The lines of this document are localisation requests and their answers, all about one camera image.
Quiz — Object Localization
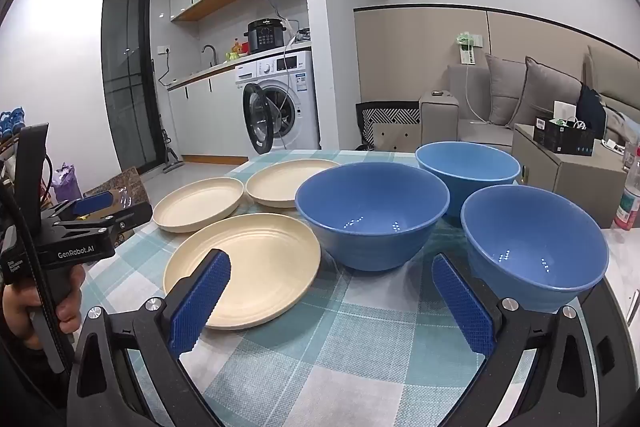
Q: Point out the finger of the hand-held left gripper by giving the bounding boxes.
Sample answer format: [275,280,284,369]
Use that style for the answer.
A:
[42,201,154,244]
[50,191,117,222]

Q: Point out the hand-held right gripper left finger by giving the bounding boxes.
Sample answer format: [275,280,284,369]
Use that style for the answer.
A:
[67,248,233,427]

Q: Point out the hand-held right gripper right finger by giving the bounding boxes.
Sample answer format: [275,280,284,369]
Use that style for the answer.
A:
[431,253,623,427]

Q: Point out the cream round plate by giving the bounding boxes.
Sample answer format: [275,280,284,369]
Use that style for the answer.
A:
[163,213,322,331]
[152,177,245,234]
[245,159,342,209]

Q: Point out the blue bowl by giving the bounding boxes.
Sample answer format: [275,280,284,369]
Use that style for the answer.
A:
[460,185,610,314]
[415,142,522,219]
[294,162,451,272]

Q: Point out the person's left hand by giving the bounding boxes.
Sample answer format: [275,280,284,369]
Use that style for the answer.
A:
[1,264,87,350]

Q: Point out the purple bag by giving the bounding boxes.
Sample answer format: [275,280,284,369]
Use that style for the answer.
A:
[52,163,82,202]

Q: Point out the brown speckled box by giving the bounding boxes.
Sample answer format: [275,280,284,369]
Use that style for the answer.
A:
[82,167,148,212]

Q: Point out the floor mop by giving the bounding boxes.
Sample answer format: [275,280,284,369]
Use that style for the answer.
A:
[158,112,184,172]

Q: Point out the teal checkered tablecloth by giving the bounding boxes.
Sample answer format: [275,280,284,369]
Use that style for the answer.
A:
[80,149,632,427]

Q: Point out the black glass door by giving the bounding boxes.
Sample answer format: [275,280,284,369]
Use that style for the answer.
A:
[102,0,167,178]

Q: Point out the white lower kitchen cabinets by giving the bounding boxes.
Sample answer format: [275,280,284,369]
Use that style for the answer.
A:
[167,66,251,158]

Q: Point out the large cardboard box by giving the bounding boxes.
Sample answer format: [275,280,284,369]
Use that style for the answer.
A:
[510,123,629,229]

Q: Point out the grey sofa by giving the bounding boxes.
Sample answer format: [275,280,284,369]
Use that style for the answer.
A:
[419,44,640,154]

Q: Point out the clear plastic bottle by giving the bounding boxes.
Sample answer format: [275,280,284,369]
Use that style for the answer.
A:
[612,142,640,230]

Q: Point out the black box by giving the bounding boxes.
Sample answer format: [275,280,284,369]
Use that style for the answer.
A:
[532,117,596,156]

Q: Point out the white washing machine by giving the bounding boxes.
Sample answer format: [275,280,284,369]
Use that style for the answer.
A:
[235,49,321,156]

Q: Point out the black white patterned rug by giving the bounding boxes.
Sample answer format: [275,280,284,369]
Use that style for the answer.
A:
[356,101,422,152]

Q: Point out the grey sofa cushion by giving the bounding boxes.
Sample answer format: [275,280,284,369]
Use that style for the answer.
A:
[485,53,533,128]
[510,56,583,132]

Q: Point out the black pressure cooker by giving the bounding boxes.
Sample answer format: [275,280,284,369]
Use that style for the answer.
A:
[243,19,287,54]

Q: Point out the dark garment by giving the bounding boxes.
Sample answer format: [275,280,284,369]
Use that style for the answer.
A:
[575,83,608,140]

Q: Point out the black cable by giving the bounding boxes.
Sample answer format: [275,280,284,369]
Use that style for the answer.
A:
[0,152,68,375]

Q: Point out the white charging cable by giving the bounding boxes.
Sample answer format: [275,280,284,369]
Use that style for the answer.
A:
[464,62,490,125]

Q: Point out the wall control panel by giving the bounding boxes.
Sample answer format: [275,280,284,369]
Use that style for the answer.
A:
[455,31,483,65]

